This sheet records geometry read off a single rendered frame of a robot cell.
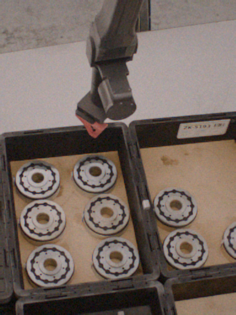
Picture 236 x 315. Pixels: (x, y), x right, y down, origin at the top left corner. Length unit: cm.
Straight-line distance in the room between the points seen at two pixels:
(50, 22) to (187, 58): 116
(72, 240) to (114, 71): 47
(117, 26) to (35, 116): 80
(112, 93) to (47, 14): 195
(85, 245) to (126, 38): 55
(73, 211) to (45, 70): 55
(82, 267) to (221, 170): 43
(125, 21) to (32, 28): 197
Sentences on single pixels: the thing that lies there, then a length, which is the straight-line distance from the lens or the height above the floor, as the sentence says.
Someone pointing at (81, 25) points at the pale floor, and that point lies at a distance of 307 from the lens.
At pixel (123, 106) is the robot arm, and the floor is 125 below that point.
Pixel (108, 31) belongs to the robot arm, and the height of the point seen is 139.
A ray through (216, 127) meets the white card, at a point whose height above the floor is 89.
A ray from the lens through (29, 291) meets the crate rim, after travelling 137.
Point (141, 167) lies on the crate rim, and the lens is 151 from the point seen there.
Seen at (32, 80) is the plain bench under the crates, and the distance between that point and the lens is 194.
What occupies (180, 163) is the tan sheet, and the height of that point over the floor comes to 83.
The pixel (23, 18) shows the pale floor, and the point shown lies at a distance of 309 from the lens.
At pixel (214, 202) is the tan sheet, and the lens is 161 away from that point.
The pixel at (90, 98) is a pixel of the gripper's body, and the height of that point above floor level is 116.
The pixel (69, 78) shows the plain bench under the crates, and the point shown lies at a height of 70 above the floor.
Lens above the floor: 220
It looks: 56 degrees down
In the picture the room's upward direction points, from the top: 9 degrees clockwise
